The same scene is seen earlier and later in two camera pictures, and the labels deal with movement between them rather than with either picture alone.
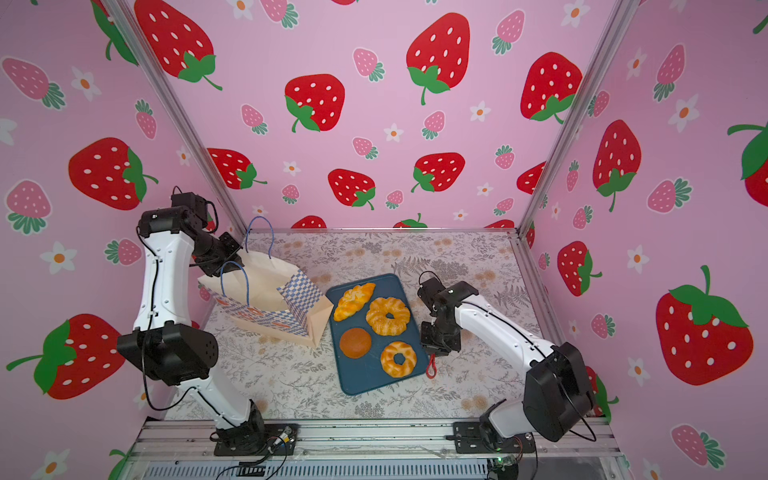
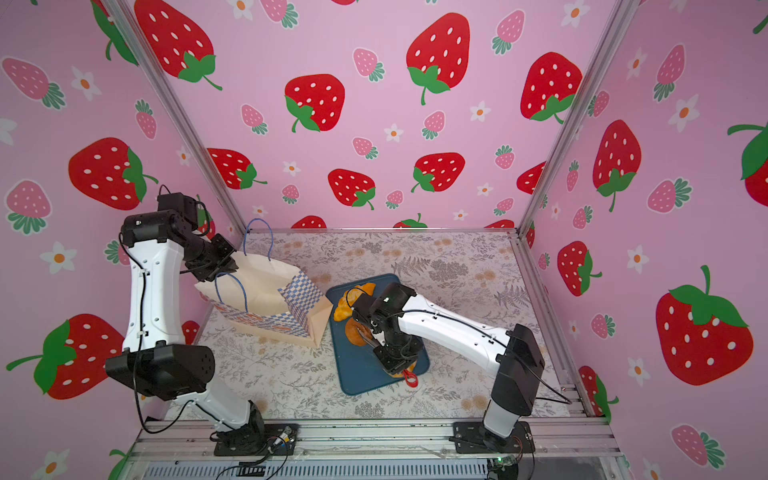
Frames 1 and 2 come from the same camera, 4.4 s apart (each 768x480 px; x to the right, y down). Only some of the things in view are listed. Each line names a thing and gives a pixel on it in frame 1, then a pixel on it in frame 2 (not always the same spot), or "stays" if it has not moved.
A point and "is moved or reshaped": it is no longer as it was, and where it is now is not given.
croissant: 353,300 stays
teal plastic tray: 376,341 stays
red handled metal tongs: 431,363 -> 407,375
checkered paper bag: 268,294 stays
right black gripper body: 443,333 -> 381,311
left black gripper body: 215,258 stays
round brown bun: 355,343 is moved or reshaped
